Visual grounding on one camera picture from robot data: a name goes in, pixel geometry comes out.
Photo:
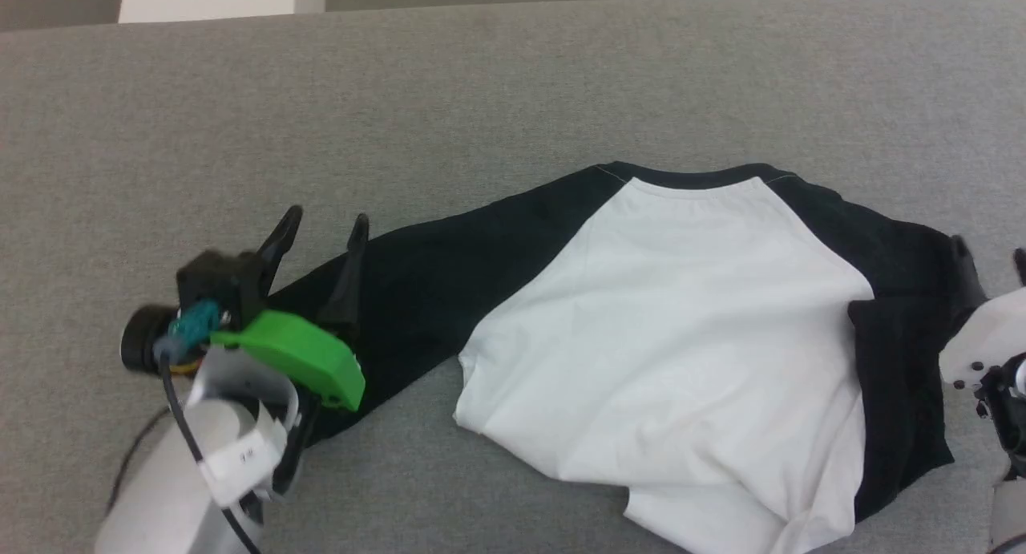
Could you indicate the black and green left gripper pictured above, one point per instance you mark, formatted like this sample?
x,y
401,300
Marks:
x,y
304,353

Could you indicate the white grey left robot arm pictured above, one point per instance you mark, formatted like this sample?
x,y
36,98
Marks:
x,y
160,506

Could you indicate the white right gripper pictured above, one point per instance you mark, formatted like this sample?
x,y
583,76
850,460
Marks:
x,y
990,337

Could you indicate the white and black raglan shirt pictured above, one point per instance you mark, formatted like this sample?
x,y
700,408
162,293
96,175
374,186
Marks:
x,y
681,337

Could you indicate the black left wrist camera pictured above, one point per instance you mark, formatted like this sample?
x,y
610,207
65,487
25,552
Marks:
x,y
143,337

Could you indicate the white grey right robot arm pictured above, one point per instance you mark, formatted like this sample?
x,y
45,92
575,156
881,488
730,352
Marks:
x,y
1008,514

